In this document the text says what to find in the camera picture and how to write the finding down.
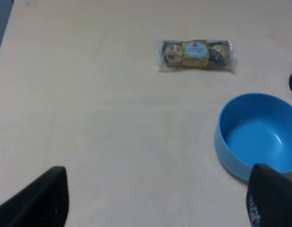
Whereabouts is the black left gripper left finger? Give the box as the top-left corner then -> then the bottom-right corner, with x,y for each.
0,166 -> 70,227

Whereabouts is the Ferrero Rocher chocolate pack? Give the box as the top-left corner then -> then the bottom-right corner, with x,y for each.
154,40 -> 237,73

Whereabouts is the blue plastic bowl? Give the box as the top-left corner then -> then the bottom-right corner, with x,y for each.
214,93 -> 292,181

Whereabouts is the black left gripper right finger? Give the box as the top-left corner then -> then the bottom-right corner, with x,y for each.
246,164 -> 292,227

